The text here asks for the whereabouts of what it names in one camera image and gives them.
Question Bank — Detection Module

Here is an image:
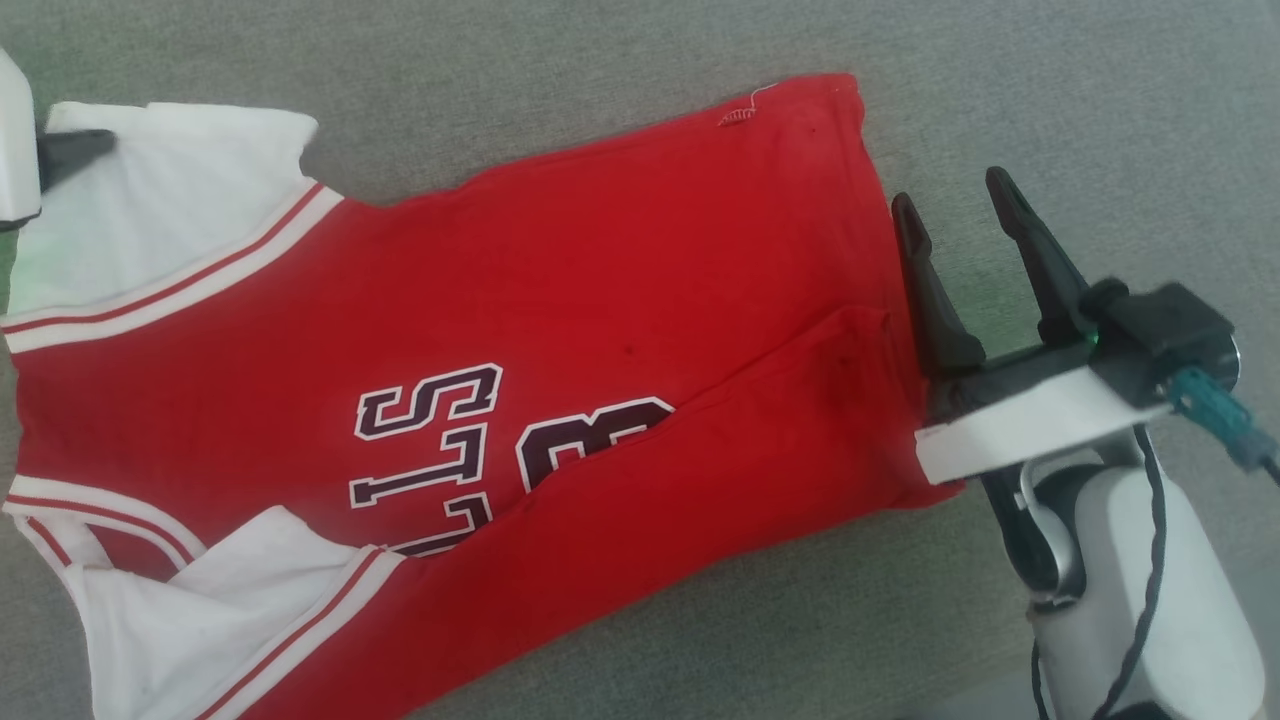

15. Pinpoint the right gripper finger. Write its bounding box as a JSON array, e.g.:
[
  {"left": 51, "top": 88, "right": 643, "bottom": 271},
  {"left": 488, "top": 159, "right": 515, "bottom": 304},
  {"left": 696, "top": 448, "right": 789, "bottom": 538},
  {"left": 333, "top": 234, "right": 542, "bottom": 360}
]
[
  {"left": 890, "top": 192, "right": 987, "bottom": 380},
  {"left": 984, "top": 166, "right": 1091, "bottom": 346}
]

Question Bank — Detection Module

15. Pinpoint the red white basketball jersey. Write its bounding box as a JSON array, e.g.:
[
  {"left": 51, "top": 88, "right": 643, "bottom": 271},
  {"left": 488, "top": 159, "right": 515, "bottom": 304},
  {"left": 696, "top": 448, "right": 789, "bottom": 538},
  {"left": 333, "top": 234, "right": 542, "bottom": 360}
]
[{"left": 0, "top": 72, "right": 967, "bottom": 720}]

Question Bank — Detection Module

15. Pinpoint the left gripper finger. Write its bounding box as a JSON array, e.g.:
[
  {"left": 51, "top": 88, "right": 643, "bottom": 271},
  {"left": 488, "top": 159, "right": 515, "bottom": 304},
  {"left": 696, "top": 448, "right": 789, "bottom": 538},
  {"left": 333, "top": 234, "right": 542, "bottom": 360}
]
[{"left": 36, "top": 129, "right": 117, "bottom": 192}]

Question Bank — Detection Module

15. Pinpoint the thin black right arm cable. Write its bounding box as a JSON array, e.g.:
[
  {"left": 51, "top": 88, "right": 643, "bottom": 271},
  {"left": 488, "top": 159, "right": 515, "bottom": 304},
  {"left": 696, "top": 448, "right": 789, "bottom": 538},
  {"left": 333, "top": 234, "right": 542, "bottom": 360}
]
[{"left": 1030, "top": 425, "right": 1171, "bottom": 720}]

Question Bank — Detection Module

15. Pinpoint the teal right camera connector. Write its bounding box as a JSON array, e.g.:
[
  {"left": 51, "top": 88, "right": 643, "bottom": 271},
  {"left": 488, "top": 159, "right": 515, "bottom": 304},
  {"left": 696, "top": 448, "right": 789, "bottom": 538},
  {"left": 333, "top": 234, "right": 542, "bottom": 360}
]
[{"left": 1165, "top": 367, "right": 1280, "bottom": 479}]

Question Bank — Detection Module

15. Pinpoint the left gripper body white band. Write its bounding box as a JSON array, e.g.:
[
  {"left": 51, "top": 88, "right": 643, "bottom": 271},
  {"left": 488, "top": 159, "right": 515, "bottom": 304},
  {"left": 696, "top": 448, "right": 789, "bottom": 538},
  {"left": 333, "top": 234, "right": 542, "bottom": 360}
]
[{"left": 0, "top": 46, "right": 44, "bottom": 231}]

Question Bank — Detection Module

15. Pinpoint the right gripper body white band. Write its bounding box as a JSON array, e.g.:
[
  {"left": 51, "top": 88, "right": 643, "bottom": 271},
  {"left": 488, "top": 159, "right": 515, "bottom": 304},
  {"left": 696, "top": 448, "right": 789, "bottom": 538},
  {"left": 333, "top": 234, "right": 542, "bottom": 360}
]
[{"left": 915, "top": 340, "right": 1174, "bottom": 487}]

